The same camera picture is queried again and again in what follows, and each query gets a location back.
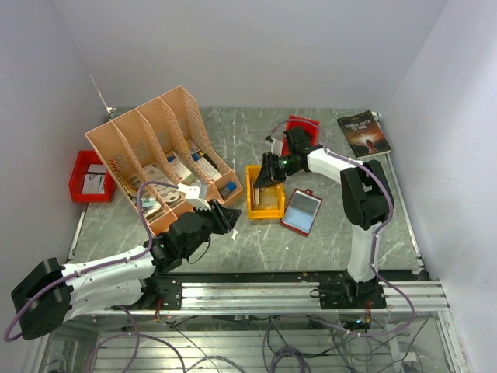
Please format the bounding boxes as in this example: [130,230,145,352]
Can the red card holder wallet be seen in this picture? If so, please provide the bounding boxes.
[280,188,322,237]

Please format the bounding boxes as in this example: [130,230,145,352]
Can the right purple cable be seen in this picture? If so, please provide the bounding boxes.
[267,119,416,339]

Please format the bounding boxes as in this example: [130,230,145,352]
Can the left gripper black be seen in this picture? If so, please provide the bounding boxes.
[182,198,242,256]

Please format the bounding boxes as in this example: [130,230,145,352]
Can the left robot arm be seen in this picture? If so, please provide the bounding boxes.
[4,200,242,342]

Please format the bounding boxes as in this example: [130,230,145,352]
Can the dark paperback book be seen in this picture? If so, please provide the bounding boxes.
[337,110,391,159]

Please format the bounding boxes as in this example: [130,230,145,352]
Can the red bin with cards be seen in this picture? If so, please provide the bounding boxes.
[281,115,320,156]

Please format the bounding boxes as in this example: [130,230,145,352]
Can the yellow plastic bin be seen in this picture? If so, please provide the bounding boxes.
[245,165,286,220]

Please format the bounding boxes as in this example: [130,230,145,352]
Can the blue capped tube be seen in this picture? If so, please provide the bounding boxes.
[219,182,237,200]

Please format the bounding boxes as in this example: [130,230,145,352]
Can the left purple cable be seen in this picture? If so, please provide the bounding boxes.
[2,180,187,373]

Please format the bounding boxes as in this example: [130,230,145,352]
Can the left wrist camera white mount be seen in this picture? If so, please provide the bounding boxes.
[177,182,210,211]

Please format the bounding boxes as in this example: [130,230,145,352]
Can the red bin at left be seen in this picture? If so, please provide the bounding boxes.
[68,150,116,204]

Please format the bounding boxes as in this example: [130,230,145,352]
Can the aluminium mounting rail frame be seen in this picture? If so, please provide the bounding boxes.
[23,271,467,373]

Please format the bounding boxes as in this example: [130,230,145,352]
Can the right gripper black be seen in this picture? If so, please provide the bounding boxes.
[254,152,297,189]

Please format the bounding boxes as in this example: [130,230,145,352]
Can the purple cable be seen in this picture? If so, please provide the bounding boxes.
[267,119,416,339]
[2,180,187,373]

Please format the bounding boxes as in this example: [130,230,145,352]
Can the white cards in left bin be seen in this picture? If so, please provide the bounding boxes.
[82,164,106,194]

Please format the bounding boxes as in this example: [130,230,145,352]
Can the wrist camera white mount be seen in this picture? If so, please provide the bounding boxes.
[177,182,210,211]
[265,135,283,156]

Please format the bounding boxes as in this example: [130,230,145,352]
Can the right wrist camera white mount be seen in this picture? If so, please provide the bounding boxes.
[265,135,283,156]

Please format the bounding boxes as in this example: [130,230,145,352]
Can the pink file organizer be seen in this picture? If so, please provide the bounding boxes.
[84,85,245,236]

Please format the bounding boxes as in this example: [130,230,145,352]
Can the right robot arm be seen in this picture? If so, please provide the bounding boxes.
[253,127,394,309]

